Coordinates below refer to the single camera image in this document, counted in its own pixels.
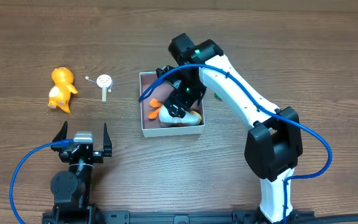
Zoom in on white wooden rattle drum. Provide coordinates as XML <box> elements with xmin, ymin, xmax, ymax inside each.
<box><xmin>85</xmin><ymin>74</ymin><xmax>113</xmax><ymax>103</ymax></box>

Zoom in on orange bear figurine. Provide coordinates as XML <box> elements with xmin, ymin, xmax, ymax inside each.
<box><xmin>48</xmin><ymin>67</ymin><xmax>78</xmax><ymax>114</ymax></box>

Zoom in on black mounting rail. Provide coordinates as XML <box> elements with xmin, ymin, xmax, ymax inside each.
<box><xmin>42</xmin><ymin>206</ymin><xmax>358</xmax><ymax>224</ymax></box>

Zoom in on white plush duck orange feet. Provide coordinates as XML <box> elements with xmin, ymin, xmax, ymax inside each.
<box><xmin>148</xmin><ymin>98</ymin><xmax>202</xmax><ymax>128</ymax></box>

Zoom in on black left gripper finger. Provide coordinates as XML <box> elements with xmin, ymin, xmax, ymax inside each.
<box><xmin>51</xmin><ymin>121</ymin><xmax>68</xmax><ymax>152</ymax></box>
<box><xmin>103</xmin><ymin>123</ymin><xmax>112</xmax><ymax>157</ymax></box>

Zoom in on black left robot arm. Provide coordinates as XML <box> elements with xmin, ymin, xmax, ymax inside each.
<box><xmin>50</xmin><ymin>122</ymin><xmax>112</xmax><ymax>209</ymax></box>

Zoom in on green round lid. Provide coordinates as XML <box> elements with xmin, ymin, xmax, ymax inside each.
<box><xmin>214</xmin><ymin>93</ymin><xmax>222</xmax><ymax>101</ymax></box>

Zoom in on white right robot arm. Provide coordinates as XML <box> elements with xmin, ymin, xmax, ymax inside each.
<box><xmin>157</xmin><ymin>33</ymin><xmax>303</xmax><ymax>223</ymax></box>

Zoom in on white cardboard box pink interior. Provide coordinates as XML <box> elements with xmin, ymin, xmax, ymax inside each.
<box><xmin>140</xmin><ymin>83</ymin><xmax>204</xmax><ymax>138</ymax></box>

